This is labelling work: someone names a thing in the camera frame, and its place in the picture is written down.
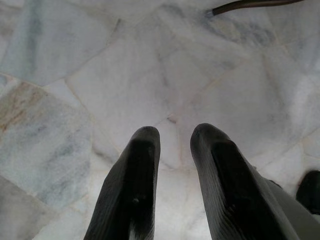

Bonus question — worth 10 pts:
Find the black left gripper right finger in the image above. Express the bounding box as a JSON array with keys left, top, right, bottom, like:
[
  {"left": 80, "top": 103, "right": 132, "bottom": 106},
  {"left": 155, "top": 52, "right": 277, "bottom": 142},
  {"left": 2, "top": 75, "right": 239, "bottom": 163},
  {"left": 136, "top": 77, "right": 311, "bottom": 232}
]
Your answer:
[{"left": 189, "top": 122, "right": 296, "bottom": 240}]

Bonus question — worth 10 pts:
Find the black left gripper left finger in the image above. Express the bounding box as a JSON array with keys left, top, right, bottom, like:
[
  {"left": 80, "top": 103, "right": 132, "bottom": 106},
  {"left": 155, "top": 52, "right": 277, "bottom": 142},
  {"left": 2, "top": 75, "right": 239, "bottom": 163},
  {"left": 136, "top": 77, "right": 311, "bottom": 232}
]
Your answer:
[{"left": 83, "top": 126, "right": 161, "bottom": 240}]

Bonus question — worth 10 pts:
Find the black robot foot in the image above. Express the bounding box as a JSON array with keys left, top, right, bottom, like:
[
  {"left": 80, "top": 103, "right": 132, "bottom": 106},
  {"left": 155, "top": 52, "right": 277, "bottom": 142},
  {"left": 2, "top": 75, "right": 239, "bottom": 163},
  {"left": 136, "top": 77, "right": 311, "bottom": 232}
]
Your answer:
[{"left": 296, "top": 170, "right": 320, "bottom": 215}]

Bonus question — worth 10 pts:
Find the dark brown chair leg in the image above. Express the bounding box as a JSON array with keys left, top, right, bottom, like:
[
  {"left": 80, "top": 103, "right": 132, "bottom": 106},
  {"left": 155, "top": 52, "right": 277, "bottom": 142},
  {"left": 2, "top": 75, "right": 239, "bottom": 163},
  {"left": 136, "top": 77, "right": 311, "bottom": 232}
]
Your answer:
[{"left": 211, "top": 0, "right": 305, "bottom": 16}]

